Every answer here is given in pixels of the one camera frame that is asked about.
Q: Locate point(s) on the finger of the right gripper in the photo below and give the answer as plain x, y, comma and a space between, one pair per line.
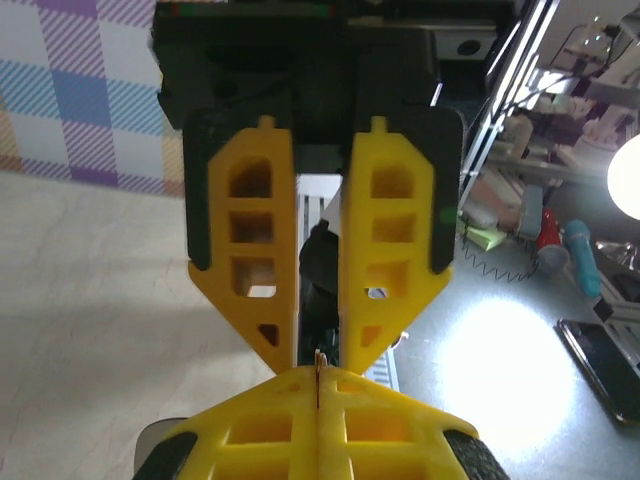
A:
355, 280
285, 280

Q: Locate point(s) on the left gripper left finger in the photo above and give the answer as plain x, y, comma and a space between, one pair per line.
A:
300, 450

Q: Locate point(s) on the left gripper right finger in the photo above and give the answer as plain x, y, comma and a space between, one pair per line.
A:
335, 450

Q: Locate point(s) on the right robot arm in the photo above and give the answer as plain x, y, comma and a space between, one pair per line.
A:
320, 260

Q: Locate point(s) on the green note pad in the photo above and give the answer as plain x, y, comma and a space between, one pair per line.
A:
485, 237

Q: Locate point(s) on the small grey box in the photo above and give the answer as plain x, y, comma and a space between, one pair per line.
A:
530, 210

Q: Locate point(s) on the red flashlight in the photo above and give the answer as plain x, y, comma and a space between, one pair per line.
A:
550, 230

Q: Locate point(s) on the teal flashlight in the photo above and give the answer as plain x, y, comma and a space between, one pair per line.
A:
582, 255

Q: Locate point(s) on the black phone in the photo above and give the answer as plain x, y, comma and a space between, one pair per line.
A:
600, 370

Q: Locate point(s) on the glowing white lamp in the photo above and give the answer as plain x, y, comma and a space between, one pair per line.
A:
627, 175

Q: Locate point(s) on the aluminium frame post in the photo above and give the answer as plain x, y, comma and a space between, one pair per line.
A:
500, 100

